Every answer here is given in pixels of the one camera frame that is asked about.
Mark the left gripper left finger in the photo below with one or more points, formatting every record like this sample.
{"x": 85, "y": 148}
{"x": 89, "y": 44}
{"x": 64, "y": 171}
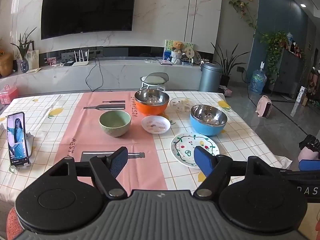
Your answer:
{"x": 105, "y": 171}

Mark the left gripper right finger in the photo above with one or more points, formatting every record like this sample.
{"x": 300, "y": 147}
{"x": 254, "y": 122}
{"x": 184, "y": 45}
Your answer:
{"x": 216, "y": 170}

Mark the white plate green vine pattern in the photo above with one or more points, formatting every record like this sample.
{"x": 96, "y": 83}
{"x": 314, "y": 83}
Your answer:
{"x": 183, "y": 145}

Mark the green ceramic bowl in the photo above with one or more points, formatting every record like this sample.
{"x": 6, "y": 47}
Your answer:
{"x": 115, "y": 122}

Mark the blue steel bowl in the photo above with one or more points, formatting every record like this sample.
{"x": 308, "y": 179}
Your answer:
{"x": 207, "y": 120}

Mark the small white sticker plate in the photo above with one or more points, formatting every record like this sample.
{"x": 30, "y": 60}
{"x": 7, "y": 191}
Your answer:
{"x": 155, "y": 124}

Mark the clear glass floral plate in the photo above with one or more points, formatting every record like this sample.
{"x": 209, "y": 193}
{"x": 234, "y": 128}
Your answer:
{"x": 182, "y": 104}

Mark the orange steel bowl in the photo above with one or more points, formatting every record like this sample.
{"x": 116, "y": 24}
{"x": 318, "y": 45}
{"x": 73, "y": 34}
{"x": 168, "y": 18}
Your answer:
{"x": 151, "y": 101}

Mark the checked lemon tablecloth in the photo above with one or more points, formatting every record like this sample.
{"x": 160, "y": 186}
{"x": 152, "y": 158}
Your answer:
{"x": 68, "y": 125}

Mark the pink space heater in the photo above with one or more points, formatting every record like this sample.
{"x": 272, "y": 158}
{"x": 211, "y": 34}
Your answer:
{"x": 264, "y": 107}

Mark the smartphone on stand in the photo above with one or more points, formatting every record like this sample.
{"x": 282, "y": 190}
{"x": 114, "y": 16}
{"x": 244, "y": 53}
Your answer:
{"x": 17, "y": 140}

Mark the grey round trash bin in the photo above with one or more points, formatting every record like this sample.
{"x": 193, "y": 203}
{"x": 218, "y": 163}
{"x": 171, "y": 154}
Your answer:
{"x": 210, "y": 77}

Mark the blue water jug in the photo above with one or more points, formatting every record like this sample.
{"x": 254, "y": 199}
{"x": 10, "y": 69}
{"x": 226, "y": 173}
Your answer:
{"x": 258, "y": 80}

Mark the small grey stool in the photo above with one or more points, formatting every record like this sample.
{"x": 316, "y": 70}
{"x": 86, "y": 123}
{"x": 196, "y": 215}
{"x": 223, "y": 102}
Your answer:
{"x": 154, "y": 81}

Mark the potted long-leaf plant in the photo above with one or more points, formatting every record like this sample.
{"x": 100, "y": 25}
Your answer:
{"x": 227, "y": 61}

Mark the white wifi router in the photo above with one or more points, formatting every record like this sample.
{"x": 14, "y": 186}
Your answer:
{"x": 81, "y": 58}

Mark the dark grey cabinet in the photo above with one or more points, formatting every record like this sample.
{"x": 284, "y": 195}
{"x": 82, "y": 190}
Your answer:
{"x": 290, "y": 73}

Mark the round paper fan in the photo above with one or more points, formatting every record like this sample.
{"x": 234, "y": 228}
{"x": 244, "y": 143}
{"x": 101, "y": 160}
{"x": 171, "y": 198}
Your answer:
{"x": 189, "y": 52}

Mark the pink storage box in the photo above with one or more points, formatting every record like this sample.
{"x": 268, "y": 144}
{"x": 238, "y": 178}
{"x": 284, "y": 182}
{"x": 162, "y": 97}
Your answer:
{"x": 8, "y": 94}

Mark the teddy bear in basket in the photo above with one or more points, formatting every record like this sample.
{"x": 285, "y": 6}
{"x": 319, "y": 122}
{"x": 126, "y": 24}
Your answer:
{"x": 176, "y": 52}

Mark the hanging ivy plant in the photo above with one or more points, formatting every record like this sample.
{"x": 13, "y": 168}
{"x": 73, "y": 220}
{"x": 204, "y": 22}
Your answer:
{"x": 276, "y": 41}

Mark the brown ceramic vase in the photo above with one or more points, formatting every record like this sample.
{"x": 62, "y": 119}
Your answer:
{"x": 6, "y": 64}

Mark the plant in blue vase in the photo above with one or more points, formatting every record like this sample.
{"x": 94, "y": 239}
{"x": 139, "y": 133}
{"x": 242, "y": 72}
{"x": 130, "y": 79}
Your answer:
{"x": 23, "y": 46}

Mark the black wall television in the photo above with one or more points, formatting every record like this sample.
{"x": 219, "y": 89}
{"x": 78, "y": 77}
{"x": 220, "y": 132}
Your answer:
{"x": 64, "y": 17}

